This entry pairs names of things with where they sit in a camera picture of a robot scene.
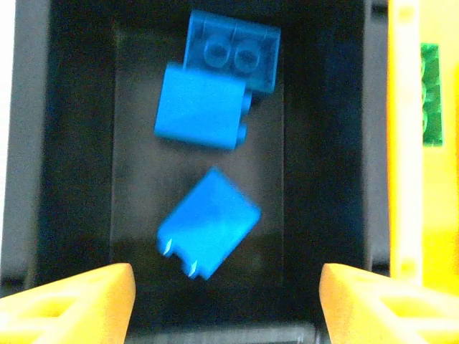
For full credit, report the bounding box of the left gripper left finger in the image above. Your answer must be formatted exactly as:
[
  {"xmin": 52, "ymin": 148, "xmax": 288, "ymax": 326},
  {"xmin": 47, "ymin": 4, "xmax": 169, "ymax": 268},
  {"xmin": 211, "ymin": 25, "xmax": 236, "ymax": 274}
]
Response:
[{"xmin": 0, "ymin": 262, "xmax": 138, "ymax": 344}]

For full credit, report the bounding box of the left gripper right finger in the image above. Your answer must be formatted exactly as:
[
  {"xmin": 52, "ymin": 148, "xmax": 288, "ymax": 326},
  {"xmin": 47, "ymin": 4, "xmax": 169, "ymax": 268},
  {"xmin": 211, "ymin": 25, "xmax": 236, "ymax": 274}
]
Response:
[{"xmin": 318, "ymin": 262, "xmax": 459, "ymax": 344}]

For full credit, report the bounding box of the blue lego brick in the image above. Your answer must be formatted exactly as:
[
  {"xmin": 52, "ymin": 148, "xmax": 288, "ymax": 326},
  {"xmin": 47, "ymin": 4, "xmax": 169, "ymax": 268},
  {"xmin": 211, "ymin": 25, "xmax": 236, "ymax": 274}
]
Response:
[
  {"xmin": 153, "ymin": 62, "xmax": 252, "ymax": 152},
  {"xmin": 184, "ymin": 9, "xmax": 282, "ymax": 95},
  {"xmin": 156, "ymin": 166, "xmax": 262, "ymax": 282}
]

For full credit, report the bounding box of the green lego brick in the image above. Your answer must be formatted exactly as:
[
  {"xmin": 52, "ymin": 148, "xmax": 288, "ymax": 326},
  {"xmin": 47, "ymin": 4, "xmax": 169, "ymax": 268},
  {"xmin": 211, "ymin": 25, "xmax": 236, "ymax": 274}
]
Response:
[{"xmin": 419, "ymin": 42, "xmax": 445, "ymax": 147}]

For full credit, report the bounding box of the yellow plastic bin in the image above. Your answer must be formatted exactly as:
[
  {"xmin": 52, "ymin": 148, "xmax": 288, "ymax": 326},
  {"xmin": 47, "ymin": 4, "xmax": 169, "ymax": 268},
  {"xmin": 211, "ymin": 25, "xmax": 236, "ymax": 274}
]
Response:
[{"xmin": 385, "ymin": 0, "xmax": 459, "ymax": 290}]

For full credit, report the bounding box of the black plastic bin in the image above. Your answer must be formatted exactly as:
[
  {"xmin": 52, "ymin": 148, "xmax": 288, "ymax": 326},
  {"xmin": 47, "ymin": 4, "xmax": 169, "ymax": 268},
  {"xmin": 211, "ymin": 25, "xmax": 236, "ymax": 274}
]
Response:
[{"xmin": 1, "ymin": 0, "xmax": 392, "ymax": 344}]

